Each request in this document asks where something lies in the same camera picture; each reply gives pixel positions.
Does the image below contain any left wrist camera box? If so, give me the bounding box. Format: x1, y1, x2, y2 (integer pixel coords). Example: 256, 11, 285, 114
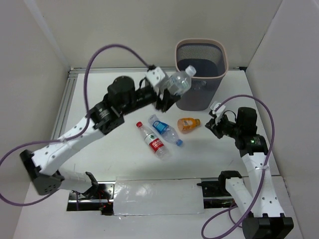
146, 67, 167, 92

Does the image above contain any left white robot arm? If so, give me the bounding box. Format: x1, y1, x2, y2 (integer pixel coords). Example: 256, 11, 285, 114
20, 76, 182, 199

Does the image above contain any clear unlabelled plastic bottle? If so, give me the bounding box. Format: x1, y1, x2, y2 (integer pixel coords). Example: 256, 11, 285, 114
191, 80, 211, 91

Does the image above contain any blue label water bottle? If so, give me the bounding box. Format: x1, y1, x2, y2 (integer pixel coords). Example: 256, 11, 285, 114
180, 65, 196, 91

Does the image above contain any wide clear labelled bottle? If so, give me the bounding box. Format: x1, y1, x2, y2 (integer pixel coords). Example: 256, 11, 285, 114
162, 72, 188, 96

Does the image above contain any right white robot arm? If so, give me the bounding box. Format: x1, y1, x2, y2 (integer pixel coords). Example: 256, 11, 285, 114
206, 103, 294, 239

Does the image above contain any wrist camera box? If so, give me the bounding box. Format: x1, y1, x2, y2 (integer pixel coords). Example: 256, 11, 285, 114
146, 67, 167, 92
210, 101, 226, 125

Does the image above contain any grey mesh waste bin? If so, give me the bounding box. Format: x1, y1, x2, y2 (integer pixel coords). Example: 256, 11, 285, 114
175, 39, 229, 111

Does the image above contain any red label water bottle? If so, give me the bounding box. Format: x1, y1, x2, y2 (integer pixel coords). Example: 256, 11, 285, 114
136, 121, 170, 160

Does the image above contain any front base mounting rail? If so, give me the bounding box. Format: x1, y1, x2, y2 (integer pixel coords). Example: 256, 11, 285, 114
66, 178, 235, 216

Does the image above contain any crushed blue cap bottle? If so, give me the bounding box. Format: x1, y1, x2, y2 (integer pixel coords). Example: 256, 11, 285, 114
148, 115, 183, 147

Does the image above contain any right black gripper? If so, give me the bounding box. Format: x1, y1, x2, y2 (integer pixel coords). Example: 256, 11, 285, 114
205, 113, 242, 138

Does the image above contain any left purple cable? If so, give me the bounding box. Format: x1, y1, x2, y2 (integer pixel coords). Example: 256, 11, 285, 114
0, 44, 153, 207

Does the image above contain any orange juice bottle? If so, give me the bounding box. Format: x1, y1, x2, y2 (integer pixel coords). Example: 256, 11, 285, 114
177, 118, 201, 132

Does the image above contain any back aluminium rail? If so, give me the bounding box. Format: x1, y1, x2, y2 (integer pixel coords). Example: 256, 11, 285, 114
69, 67, 248, 74

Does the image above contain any left aluminium rail frame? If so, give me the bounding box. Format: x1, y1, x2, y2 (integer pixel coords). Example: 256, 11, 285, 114
50, 70, 78, 139

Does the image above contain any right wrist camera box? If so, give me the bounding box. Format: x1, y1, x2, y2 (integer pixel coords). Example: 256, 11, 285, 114
210, 101, 226, 125

